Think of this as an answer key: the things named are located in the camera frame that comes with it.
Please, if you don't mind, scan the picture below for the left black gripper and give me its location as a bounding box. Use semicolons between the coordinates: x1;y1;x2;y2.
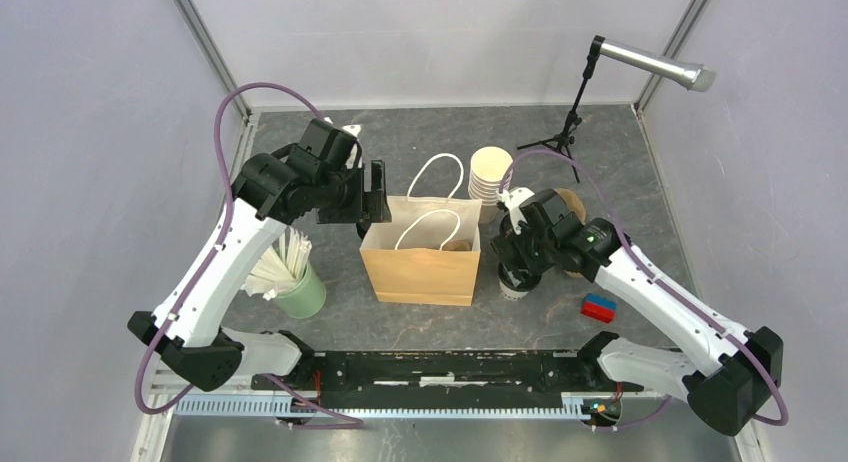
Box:
315;159;392;224

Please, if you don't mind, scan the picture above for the white paper cup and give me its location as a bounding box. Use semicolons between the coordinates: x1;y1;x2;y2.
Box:
499;282;529;301

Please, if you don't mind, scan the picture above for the brown paper bag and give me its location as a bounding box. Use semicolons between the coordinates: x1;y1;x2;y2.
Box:
359;152;484;308

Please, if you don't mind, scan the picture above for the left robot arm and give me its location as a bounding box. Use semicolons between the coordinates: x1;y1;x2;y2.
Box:
127;119;391;392

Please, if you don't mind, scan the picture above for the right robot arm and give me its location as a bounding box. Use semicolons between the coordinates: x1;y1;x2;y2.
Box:
491;188;784;436

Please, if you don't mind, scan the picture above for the brown pulp cup carrier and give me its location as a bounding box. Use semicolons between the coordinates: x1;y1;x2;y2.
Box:
555;187;590;279

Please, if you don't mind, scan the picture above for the red and blue block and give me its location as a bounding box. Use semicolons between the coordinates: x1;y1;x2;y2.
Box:
580;294;617;324

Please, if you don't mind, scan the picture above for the stack of white paper cups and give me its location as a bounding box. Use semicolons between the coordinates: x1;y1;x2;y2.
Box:
467;146;513;225

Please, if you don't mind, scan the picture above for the white wrapped straws bundle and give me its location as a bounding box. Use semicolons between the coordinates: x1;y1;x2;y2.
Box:
241;229;313;300

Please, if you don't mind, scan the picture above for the black tripod stand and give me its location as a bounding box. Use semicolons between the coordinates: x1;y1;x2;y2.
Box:
517;35;605;158

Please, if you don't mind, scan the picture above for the green cup holder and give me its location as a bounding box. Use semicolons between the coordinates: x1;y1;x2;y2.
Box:
273;263;327;319

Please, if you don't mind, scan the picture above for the silver cylindrical lamp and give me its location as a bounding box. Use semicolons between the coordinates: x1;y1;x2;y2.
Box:
592;36;717;92

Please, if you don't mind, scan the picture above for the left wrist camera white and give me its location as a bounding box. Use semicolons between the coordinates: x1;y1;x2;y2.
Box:
323;116;363;170

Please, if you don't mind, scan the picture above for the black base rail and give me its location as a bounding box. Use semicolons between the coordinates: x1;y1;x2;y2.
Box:
281;350;639;409

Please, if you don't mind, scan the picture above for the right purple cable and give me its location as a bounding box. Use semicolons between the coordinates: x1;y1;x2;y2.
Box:
498;148;791;431

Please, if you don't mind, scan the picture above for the purple cable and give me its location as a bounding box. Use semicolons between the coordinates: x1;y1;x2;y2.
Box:
498;148;791;431
134;81;366;430

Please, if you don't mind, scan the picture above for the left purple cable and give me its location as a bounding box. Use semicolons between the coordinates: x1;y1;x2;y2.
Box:
134;81;366;430

